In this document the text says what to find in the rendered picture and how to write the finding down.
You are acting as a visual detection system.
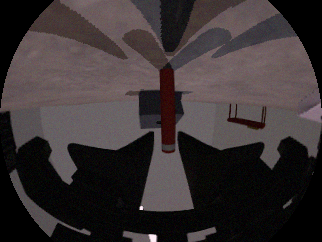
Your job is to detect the dark red peg with white band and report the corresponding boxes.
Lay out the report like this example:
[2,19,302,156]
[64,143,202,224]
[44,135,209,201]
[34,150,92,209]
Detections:
[160,68,176,154]

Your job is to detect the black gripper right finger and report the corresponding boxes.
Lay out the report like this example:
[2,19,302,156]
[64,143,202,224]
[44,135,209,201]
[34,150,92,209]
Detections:
[177,132,265,209]

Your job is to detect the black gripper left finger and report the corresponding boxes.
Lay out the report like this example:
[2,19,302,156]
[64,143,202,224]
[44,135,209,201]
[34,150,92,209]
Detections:
[67,132,154,210]

